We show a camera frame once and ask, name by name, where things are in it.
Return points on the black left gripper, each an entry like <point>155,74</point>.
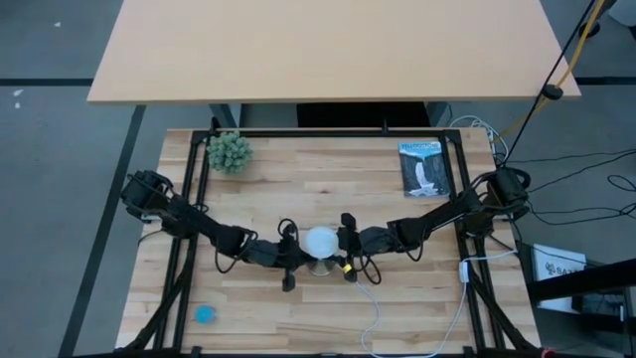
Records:
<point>278,256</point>

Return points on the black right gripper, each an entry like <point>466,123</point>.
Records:
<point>370,241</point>

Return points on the white flood lightbulb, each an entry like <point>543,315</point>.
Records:
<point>321,242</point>

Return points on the brushed metal lamp socket base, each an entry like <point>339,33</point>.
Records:
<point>322,268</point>

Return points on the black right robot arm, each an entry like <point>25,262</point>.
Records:
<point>447,214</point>

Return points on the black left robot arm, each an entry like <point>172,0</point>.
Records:
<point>199,229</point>

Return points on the blue round lid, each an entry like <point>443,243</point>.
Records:
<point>205,313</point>

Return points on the waterfall cover book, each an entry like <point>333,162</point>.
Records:
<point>423,169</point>

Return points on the green plant in patterned pot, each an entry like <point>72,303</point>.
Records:
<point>228,151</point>

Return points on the light wooden desk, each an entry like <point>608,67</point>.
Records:
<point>328,50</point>

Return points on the white printed box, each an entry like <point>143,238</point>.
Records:
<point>556,266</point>

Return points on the black beam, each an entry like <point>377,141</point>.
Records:
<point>586,283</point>

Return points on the black round puck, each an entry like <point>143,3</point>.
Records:
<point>551,92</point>

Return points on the black metal table frame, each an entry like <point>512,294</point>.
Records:
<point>323,133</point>

